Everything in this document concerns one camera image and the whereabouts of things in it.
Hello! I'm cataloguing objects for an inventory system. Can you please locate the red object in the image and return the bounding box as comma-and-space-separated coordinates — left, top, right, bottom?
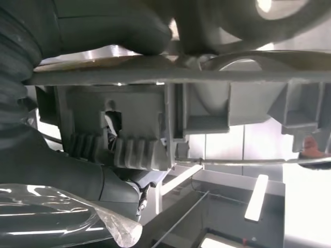
301, 135, 326, 159

